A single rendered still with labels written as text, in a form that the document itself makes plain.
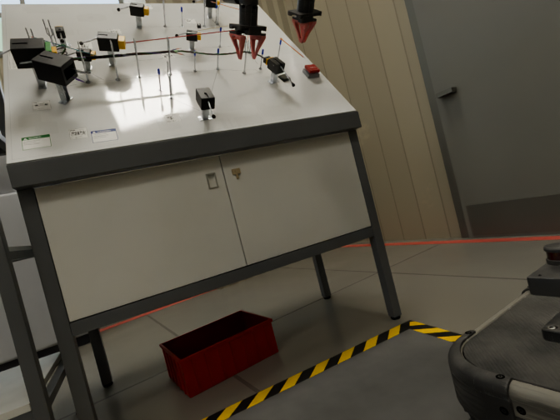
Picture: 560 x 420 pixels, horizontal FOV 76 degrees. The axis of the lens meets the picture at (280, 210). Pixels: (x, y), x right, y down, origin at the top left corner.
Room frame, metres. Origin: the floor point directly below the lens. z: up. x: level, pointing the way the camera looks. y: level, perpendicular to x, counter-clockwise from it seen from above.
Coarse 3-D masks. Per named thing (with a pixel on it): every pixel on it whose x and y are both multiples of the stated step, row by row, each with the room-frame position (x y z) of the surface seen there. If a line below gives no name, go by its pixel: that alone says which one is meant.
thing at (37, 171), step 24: (312, 120) 1.34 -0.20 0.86; (336, 120) 1.38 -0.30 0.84; (144, 144) 1.10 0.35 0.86; (168, 144) 1.13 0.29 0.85; (192, 144) 1.16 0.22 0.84; (216, 144) 1.19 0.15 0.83; (240, 144) 1.22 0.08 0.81; (264, 144) 1.27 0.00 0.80; (24, 168) 0.98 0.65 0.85; (48, 168) 1.00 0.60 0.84; (72, 168) 1.02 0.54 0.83; (96, 168) 1.05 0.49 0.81; (120, 168) 1.07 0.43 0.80
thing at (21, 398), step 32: (0, 96) 1.35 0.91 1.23; (0, 128) 1.34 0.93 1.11; (0, 224) 0.95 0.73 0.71; (0, 256) 0.93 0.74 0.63; (32, 256) 1.20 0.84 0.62; (0, 288) 0.92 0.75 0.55; (32, 352) 0.94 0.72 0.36; (0, 384) 1.14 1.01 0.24; (32, 384) 0.93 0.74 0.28; (0, 416) 0.90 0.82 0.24; (32, 416) 0.92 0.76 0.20
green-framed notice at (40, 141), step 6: (24, 138) 1.04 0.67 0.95; (30, 138) 1.05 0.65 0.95; (36, 138) 1.05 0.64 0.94; (42, 138) 1.05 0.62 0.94; (48, 138) 1.06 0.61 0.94; (24, 144) 1.03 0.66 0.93; (30, 144) 1.03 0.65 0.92; (36, 144) 1.03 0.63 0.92; (42, 144) 1.04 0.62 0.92; (48, 144) 1.04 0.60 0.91; (24, 150) 1.01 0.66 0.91
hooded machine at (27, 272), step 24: (0, 168) 2.23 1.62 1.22; (0, 192) 2.22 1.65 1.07; (0, 216) 2.17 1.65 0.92; (24, 240) 2.21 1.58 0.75; (24, 264) 2.19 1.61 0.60; (24, 288) 2.18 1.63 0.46; (0, 312) 2.11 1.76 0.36; (48, 312) 2.22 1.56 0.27; (0, 336) 2.10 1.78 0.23; (48, 336) 2.21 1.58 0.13; (0, 360) 2.08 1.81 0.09
